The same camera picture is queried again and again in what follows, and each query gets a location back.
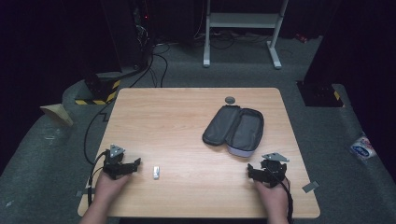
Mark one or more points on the black equipment rack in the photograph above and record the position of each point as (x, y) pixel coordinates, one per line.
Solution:
(129, 31)

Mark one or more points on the white metal stand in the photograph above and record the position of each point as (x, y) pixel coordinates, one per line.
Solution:
(243, 20)

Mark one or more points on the person's left hand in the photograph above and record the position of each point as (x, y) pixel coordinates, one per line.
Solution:
(109, 186)

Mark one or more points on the grey tape strip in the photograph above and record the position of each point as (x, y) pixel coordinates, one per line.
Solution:
(83, 193)
(310, 186)

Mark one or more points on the open grey pencil case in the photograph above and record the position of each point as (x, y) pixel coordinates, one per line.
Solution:
(235, 130)

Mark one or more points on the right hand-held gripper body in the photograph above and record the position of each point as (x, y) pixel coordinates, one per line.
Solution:
(274, 169)

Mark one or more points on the small white rectangular block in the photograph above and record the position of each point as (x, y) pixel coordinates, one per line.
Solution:
(156, 172)

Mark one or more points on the person's right hand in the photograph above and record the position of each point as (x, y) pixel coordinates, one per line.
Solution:
(274, 196)

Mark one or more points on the black base block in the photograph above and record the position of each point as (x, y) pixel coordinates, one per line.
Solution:
(320, 95)

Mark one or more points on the white blue plastic packet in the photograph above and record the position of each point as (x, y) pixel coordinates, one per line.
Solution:
(362, 147)

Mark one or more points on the round grey table cap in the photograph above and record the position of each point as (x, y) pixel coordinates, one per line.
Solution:
(229, 100)

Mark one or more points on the yellow black striped base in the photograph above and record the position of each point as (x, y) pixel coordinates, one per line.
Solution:
(99, 93)

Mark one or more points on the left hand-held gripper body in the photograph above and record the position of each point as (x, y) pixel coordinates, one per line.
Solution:
(113, 166)

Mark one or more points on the beige wedge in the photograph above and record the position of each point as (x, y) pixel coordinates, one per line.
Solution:
(59, 112)

